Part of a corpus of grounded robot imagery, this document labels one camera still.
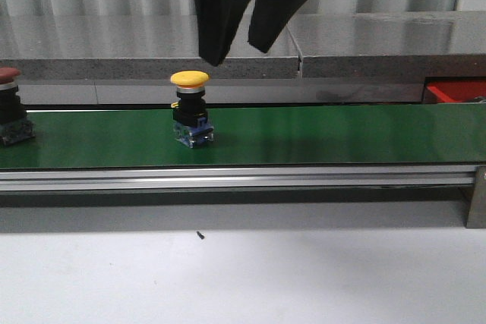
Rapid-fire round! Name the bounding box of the grey stone slab right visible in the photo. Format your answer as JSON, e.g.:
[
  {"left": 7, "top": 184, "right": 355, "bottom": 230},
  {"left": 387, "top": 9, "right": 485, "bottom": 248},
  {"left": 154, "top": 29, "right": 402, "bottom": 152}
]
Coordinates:
[{"left": 288, "top": 11, "right": 485, "bottom": 77}]

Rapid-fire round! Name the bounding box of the grey stone slab left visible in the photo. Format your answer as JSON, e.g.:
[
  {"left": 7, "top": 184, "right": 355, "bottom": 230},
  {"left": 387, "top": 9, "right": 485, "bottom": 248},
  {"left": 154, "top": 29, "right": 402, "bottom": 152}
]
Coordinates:
[{"left": 1, "top": 15, "right": 299, "bottom": 80}]

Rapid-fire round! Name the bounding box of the steel conveyor support bracket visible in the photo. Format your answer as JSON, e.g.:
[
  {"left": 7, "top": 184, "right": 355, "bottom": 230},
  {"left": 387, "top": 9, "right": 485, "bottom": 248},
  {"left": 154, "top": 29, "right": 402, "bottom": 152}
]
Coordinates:
[{"left": 465, "top": 166, "right": 486, "bottom": 229}]

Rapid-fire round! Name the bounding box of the green conveyor belt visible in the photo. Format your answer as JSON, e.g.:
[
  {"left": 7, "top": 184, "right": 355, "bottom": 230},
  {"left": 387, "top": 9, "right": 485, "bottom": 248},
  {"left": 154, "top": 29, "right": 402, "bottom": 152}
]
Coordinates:
[{"left": 1, "top": 103, "right": 485, "bottom": 169}]

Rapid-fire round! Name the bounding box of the aluminium conveyor frame rail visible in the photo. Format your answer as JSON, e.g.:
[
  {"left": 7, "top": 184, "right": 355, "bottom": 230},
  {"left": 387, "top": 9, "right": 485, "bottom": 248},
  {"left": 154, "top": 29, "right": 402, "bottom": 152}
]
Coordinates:
[{"left": 1, "top": 165, "right": 478, "bottom": 192}]

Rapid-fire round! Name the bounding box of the grey stone slab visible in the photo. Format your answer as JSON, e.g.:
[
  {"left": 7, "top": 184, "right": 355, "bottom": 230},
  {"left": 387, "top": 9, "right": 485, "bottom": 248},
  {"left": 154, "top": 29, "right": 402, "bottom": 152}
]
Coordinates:
[
  {"left": 288, "top": 11, "right": 485, "bottom": 77},
  {"left": 1, "top": 15, "right": 299, "bottom": 80}
]

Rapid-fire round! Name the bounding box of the red plastic tray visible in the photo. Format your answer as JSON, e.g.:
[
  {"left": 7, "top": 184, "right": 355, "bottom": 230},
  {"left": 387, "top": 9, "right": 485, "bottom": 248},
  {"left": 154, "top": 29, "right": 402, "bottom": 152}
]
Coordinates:
[{"left": 426, "top": 80, "right": 485, "bottom": 103}]

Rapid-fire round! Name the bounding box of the red mushroom button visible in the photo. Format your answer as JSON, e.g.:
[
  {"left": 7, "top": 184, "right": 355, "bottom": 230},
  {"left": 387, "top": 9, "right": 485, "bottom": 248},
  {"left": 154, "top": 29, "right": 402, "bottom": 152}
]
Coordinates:
[{"left": 1, "top": 67, "right": 35, "bottom": 146}]

